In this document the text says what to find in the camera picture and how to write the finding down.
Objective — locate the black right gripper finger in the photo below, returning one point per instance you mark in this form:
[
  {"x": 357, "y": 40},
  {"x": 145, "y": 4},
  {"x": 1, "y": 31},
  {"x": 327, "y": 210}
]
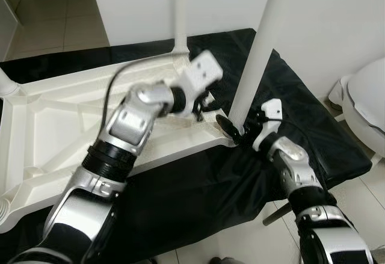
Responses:
[{"x": 228, "y": 128}]

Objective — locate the white plastic children table top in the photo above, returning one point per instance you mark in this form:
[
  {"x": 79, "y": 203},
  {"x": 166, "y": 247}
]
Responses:
[{"x": 54, "y": 119}]

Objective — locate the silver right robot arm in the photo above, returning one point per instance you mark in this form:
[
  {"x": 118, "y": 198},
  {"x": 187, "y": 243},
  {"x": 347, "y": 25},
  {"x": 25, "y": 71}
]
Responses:
[{"x": 295, "y": 168}]

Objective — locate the black table cloth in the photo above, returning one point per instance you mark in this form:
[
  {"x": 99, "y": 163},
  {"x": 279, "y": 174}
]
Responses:
[{"x": 313, "y": 113}]

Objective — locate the white plastic chair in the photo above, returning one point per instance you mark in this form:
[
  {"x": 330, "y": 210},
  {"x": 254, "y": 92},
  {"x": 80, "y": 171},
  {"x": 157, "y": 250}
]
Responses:
[{"x": 364, "y": 101}]

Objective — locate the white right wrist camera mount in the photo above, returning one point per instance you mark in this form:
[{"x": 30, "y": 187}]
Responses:
[{"x": 271, "y": 113}]

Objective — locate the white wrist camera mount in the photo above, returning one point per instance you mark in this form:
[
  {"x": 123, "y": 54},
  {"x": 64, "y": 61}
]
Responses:
[
  {"x": 271, "y": 113},
  {"x": 203, "y": 74}
]

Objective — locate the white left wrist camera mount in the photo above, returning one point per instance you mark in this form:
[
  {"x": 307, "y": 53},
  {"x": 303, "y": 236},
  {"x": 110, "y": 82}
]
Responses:
[{"x": 203, "y": 74}]

